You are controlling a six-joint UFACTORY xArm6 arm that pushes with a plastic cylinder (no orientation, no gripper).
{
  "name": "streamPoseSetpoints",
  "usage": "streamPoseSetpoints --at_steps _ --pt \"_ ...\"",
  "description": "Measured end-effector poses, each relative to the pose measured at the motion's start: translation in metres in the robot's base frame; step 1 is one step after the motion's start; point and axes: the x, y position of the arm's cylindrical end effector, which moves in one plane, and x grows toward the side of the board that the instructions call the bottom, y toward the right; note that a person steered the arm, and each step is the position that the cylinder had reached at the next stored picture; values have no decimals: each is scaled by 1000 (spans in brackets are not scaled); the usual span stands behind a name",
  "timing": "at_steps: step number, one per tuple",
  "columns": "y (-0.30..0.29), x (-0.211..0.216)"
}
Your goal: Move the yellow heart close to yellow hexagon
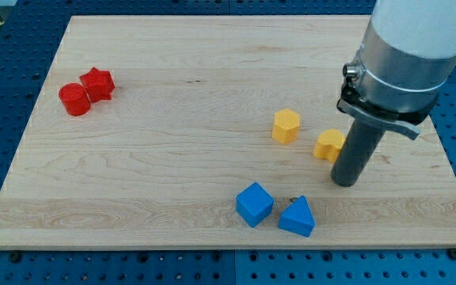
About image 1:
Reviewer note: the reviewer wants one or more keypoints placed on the yellow heart block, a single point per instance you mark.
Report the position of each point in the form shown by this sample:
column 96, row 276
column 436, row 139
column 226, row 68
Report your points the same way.
column 328, row 145

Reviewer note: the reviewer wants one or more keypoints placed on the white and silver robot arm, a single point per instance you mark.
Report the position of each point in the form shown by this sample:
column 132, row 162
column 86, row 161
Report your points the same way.
column 407, row 53

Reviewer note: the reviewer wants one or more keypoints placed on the yellow hexagon block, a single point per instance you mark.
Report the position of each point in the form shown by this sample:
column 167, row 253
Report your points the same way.
column 285, row 126

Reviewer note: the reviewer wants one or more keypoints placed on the light wooden board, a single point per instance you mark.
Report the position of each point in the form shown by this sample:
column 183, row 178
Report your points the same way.
column 189, row 127

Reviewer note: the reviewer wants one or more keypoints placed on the blue cube block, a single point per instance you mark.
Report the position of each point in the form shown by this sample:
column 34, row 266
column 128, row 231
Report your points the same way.
column 254, row 204

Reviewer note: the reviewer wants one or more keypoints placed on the blue triangle block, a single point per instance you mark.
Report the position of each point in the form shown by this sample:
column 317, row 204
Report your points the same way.
column 298, row 218

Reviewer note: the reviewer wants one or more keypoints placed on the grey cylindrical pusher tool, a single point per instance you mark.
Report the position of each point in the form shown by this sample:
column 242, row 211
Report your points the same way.
column 355, row 153

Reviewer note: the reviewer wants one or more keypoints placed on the red star block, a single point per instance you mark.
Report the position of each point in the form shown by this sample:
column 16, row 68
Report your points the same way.
column 98, row 84

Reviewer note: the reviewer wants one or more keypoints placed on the red cylinder block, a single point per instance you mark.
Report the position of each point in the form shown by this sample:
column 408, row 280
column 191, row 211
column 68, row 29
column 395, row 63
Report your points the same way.
column 74, row 99

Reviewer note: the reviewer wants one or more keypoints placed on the grey clamp lever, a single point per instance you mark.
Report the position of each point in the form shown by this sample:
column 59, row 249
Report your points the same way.
column 398, row 126

